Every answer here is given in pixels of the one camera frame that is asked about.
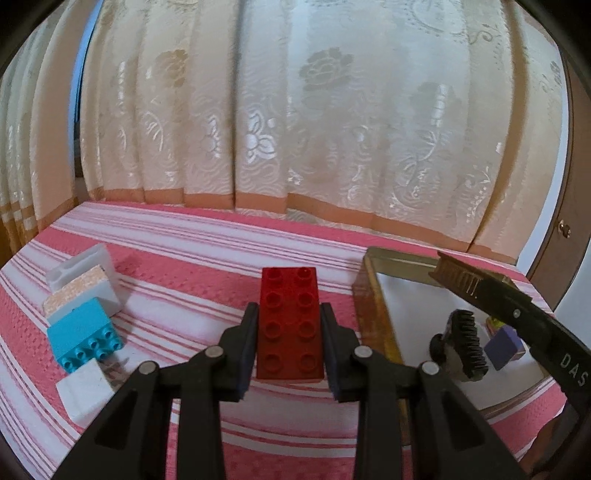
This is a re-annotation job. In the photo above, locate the cream patterned curtain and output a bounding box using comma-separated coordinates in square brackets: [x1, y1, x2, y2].
[1, 1, 564, 263]

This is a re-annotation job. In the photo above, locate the brass door knob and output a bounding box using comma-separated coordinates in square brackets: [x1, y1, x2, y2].
[557, 220, 572, 239]

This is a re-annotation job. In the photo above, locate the lime green block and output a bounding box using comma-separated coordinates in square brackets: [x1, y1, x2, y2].
[486, 317, 505, 332]

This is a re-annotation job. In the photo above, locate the floral beige white box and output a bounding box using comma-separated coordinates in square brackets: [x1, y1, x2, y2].
[42, 265, 122, 325]

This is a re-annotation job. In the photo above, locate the red striped tablecloth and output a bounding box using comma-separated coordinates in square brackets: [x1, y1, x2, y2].
[0, 200, 569, 480]

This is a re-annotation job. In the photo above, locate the cyan building brick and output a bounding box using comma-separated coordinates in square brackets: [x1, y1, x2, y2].
[47, 298, 124, 374]

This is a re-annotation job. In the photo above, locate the gold metal tray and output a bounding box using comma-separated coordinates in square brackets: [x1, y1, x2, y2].
[352, 247, 565, 444]

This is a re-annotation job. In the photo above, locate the brown wooden door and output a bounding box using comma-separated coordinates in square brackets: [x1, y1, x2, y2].
[528, 61, 590, 309]

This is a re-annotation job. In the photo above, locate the black toothed gear toy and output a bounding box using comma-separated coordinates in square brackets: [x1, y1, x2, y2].
[429, 309, 489, 382]

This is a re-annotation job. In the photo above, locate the white foam block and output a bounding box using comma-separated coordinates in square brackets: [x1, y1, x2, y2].
[56, 359, 116, 428]

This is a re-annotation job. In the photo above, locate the red building brick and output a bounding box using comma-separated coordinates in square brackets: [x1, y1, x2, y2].
[256, 266, 325, 383]

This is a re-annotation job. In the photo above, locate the dark blue block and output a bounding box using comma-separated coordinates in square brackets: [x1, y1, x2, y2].
[484, 325, 526, 371]

